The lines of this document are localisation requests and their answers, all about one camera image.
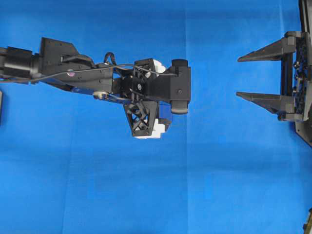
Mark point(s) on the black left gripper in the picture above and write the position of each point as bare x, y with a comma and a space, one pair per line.
142, 111

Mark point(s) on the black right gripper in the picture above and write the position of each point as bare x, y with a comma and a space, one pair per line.
295, 52

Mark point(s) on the blue table mat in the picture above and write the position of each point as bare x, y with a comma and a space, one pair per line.
68, 162

